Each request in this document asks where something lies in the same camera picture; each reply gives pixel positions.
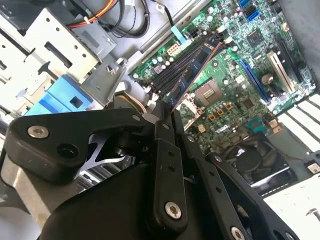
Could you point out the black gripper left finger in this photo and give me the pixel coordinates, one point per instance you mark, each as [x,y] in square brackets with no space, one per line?
[87,125]

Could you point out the blue RAM stick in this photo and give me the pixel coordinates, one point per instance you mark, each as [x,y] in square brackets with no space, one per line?
[194,72]

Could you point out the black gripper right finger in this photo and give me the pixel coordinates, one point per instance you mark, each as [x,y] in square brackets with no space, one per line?
[207,170]

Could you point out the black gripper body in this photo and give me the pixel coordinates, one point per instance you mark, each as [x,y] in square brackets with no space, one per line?
[112,212]

